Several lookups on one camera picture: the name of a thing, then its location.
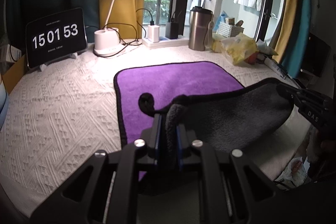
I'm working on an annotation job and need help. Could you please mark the black lamp cable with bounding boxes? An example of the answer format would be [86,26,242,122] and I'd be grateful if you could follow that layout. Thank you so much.
[93,8,156,58]

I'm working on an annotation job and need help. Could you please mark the black tablet showing clock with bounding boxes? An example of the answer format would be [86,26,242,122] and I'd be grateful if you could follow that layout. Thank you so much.
[26,7,88,69]

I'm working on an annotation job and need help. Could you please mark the white charger adapter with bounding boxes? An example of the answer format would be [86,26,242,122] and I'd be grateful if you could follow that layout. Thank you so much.
[147,25,159,43]

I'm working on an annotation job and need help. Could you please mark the black charger adapter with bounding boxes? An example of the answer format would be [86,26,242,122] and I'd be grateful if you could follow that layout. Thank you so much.
[165,22,179,39]

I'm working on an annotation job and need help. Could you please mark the white power strip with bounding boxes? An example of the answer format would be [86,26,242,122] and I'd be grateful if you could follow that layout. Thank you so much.
[142,36,189,49]

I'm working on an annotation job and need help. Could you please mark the red round object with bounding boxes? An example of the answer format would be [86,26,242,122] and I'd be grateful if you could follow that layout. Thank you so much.
[245,52,259,65]

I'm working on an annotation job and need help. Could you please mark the white tube with blue print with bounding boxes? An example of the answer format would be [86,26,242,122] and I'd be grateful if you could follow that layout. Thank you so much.
[264,57,289,79]

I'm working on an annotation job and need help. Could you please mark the crumpled white paper bag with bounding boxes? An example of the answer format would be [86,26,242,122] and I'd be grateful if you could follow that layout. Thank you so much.
[256,39,278,56]

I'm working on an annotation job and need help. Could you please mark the white desk lamp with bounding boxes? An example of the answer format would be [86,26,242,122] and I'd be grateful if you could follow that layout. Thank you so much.
[93,0,143,57]

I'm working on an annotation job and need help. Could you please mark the purple and grey microfiber towel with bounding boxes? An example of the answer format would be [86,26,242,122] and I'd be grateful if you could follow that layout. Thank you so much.
[113,61,295,180]

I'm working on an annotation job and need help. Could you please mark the stainless steel tumbler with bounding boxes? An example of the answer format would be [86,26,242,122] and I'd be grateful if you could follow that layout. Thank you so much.
[189,6,214,51]

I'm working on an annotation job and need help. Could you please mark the white perforated plastic basket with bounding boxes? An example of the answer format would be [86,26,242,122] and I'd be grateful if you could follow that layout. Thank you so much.
[217,22,244,38]

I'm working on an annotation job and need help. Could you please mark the white textured table cloth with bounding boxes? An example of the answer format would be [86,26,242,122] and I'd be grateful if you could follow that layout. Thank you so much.
[0,43,316,224]

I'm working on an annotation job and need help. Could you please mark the teal curtain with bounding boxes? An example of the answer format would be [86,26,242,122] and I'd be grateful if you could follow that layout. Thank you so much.
[281,0,311,78]

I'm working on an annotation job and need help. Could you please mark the white tablet stand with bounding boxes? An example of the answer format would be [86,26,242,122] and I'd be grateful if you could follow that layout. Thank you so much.
[39,52,78,72]

